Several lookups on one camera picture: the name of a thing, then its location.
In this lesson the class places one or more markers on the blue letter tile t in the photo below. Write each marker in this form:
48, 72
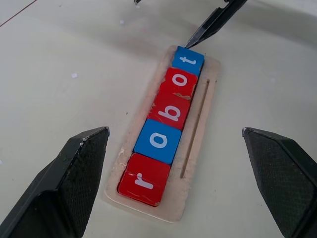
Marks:
188, 60

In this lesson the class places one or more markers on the wooden letter tray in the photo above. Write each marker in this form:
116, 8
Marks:
203, 129

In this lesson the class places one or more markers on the red letter tile r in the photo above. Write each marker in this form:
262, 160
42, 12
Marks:
143, 181

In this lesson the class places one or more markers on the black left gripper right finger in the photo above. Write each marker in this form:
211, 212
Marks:
284, 178

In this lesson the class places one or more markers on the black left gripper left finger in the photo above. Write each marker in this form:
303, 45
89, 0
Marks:
64, 188

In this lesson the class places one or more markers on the red letter tile b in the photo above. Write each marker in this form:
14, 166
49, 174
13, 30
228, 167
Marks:
169, 111

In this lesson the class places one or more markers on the red letter tile o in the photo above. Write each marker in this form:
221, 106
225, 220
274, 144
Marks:
179, 83

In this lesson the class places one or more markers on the blue letter tile o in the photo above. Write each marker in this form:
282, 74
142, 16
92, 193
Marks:
158, 141

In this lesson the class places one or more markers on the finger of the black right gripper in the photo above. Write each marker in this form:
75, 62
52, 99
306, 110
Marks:
215, 19
137, 1

